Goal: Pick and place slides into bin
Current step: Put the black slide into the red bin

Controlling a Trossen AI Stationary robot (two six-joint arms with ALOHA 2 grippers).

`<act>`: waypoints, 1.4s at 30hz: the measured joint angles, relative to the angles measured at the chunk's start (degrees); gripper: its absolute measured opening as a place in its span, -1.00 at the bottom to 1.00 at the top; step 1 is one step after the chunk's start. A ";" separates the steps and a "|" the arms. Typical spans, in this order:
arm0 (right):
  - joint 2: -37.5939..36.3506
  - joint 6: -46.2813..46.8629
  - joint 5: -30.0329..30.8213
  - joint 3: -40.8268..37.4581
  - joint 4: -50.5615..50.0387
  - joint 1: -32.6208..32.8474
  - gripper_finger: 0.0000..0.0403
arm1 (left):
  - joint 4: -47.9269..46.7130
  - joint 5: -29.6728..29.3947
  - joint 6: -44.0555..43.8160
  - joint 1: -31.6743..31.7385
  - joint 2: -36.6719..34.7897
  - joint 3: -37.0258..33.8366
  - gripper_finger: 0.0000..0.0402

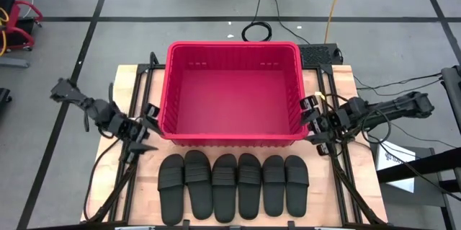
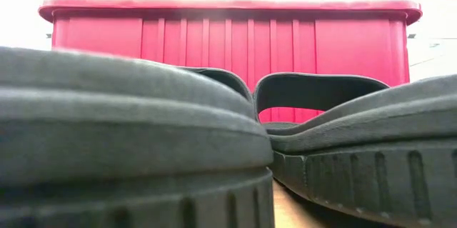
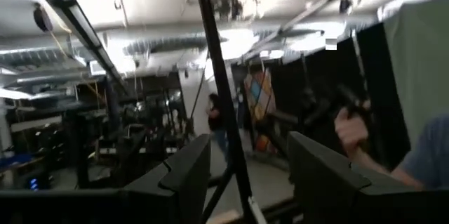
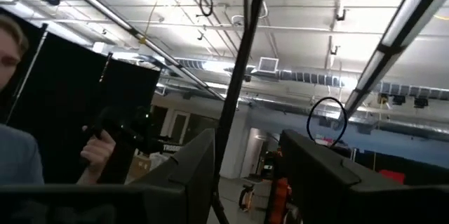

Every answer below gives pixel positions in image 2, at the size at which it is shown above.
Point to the red plastic ribbed bin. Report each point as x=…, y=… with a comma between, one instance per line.
x=232, y=42

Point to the black rubber slide sandal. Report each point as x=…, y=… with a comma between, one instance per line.
x=125, y=131
x=375, y=171

